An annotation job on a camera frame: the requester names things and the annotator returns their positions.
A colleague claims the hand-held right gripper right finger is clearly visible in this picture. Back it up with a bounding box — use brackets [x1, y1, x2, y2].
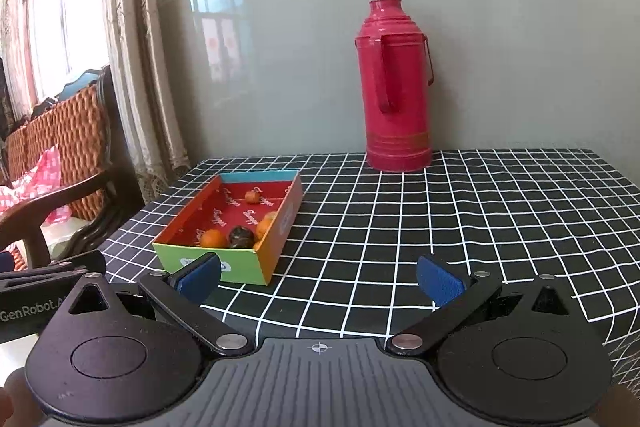
[385, 254, 576, 360]

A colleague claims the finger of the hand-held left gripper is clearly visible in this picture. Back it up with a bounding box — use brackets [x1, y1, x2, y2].
[0, 251, 107, 292]

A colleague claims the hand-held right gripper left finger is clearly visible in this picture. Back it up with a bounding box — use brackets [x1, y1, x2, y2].
[65, 252, 256, 358]

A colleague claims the colourful cardboard box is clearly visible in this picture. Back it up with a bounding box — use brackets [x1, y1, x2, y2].
[152, 169, 304, 287]

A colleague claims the dark brown mangosteen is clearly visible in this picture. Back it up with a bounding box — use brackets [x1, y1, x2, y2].
[228, 225, 254, 250]

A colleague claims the black checked tablecloth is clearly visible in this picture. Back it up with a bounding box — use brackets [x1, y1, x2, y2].
[97, 148, 640, 388]

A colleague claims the pink checked cloth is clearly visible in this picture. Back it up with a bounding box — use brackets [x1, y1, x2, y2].
[0, 147, 67, 225]

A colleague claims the wicker wooden chair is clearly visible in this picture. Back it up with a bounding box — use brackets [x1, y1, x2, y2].
[0, 64, 146, 268]

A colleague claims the red thermos flask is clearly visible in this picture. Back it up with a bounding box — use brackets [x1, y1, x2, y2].
[354, 0, 435, 172]

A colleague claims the beige curtain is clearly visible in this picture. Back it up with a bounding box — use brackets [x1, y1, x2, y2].
[107, 0, 192, 202]

